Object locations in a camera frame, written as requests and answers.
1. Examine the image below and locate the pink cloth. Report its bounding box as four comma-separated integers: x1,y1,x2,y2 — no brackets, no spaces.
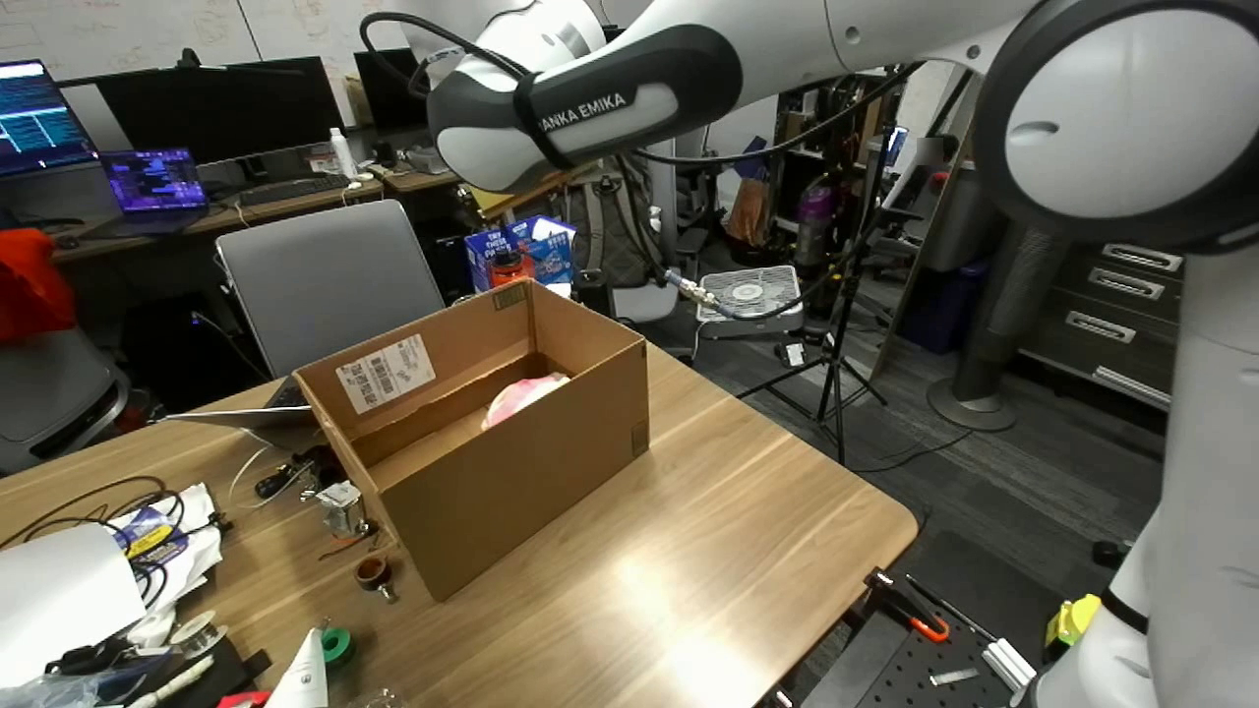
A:
480,370,578,432

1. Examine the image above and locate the blue printed box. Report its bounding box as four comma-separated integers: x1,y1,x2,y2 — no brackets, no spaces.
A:
464,214,582,298

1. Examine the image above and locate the brown cardboard box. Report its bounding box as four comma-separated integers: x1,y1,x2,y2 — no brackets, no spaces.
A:
287,277,652,605

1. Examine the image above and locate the olive grey backpack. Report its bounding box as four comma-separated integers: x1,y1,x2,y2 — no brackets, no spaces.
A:
569,155,675,295

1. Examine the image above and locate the white plastic case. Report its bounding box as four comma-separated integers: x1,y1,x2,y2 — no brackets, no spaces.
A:
687,260,805,331

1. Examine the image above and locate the black tripod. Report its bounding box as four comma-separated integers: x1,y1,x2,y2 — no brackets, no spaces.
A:
731,130,950,464

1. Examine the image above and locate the black shelf rack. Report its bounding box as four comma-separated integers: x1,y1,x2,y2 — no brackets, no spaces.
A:
771,63,921,278

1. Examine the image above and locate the grey padded chair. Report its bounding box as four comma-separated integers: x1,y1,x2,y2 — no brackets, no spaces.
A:
213,196,447,384

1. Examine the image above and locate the dark blue bin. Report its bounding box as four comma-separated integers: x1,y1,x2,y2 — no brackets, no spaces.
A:
898,260,989,357

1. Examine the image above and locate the small white adapter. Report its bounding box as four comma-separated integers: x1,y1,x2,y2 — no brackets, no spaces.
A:
314,476,371,535

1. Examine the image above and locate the small brown tape roll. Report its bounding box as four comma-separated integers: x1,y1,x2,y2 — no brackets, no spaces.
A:
350,550,403,605

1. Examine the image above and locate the small black tool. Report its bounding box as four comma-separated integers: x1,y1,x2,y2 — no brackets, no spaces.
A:
252,446,345,505

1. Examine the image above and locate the black monitor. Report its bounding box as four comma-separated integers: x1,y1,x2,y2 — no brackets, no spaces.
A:
350,48,439,135
96,57,345,168

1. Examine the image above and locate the red black hand tool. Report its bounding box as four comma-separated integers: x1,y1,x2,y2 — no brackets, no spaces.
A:
862,561,961,651

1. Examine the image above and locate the green tape roll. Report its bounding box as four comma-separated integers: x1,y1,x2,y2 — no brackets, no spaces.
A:
314,623,358,670

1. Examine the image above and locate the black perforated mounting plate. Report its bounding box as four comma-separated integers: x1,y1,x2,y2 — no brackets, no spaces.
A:
800,605,1054,708

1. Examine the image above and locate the white triangular paper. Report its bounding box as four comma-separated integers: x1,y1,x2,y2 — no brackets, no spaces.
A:
260,624,332,708

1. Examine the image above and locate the dark grey drawer cabinet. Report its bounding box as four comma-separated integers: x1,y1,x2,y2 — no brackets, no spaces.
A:
1019,231,1196,412

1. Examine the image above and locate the small silver metal part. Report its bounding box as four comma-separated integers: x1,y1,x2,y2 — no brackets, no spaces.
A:
978,635,1041,698

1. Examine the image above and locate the white cloth with yellow bits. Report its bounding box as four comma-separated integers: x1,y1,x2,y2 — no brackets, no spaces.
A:
112,484,230,623

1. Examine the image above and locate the laptop with purple screen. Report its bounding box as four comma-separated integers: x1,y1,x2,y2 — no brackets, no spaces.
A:
98,146,213,221

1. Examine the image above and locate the yellow green tape piece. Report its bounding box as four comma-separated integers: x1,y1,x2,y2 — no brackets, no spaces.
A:
1041,590,1106,655

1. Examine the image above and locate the grey chair seat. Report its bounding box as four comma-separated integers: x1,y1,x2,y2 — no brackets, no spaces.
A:
0,327,135,481

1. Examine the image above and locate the orange red jacket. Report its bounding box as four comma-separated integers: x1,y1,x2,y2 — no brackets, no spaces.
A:
0,228,79,350

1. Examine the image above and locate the lit blue purple monitor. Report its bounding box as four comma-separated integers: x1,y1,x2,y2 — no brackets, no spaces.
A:
0,57,101,183

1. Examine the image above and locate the yellow green wrist camera bar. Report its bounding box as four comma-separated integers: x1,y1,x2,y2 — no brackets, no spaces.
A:
470,163,599,226

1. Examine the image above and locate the grey pedestal stand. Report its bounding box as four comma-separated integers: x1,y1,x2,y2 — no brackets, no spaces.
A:
926,214,1095,438

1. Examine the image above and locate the black camera cable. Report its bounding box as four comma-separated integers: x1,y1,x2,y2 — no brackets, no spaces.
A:
355,8,929,291

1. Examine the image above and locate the thin black table cable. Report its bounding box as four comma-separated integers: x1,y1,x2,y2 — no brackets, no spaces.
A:
0,471,190,554

